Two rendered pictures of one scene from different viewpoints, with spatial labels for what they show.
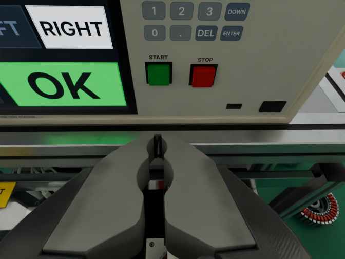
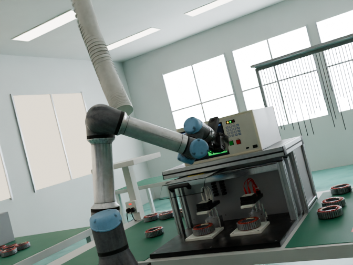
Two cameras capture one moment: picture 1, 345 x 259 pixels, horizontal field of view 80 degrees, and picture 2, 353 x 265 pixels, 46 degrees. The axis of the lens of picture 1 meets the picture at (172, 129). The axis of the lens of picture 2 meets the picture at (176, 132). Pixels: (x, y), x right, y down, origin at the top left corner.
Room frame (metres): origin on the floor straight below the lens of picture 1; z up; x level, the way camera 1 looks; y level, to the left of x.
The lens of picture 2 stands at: (-1.78, -0.89, 1.28)
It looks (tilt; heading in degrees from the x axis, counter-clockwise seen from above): 1 degrees up; 32
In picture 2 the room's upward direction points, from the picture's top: 14 degrees counter-clockwise
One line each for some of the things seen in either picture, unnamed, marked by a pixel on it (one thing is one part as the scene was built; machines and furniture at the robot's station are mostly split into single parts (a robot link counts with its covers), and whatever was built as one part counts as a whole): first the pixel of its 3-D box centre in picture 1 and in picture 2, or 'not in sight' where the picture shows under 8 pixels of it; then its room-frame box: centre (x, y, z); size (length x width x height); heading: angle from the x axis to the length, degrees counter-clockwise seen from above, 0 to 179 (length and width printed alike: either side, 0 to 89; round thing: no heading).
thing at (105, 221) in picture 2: not in sight; (107, 229); (-0.62, 0.23, 1.01); 0.13 x 0.12 x 0.14; 45
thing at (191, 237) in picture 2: not in sight; (204, 234); (0.01, 0.21, 0.78); 0.15 x 0.15 x 0.01; 3
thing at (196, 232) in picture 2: not in sight; (203, 228); (0.01, 0.21, 0.80); 0.11 x 0.11 x 0.04
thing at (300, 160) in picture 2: not in sight; (303, 176); (0.43, -0.21, 0.91); 0.28 x 0.03 x 0.32; 3
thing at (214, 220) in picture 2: not in sight; (215, 221); (0.15, 0.22, 0.80); 0.08 x 0.05 x 0.06; 93
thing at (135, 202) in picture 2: not in sight; (133, 191); (0.54, 1.03, 0.98); 0.37 x 0.35 x 0.46; 93
